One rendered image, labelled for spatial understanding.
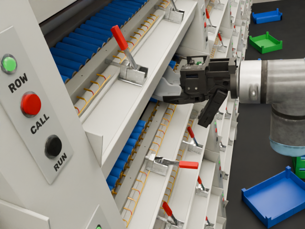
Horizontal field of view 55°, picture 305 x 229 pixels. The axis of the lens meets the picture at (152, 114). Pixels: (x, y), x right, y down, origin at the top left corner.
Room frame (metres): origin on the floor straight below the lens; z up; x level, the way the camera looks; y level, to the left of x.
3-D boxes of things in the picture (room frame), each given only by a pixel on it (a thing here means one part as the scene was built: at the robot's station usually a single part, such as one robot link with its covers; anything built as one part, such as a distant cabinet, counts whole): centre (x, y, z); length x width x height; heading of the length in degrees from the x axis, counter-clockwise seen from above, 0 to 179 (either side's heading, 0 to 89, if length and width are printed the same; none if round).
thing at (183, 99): (0.56, -0.08, 0.97); 0.09 x 0.05 x 0.02; 72
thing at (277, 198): (0.91, -0.52, 0.04); 0.30 x 0.20 x 0.08; 104
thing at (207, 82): (0.56, -0.14, 1.00); 0.12 x 0.08 x 0.09; 64
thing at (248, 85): (0.52, -0.21, 0.99); 0.10 x 0.05 x 0.09; 154
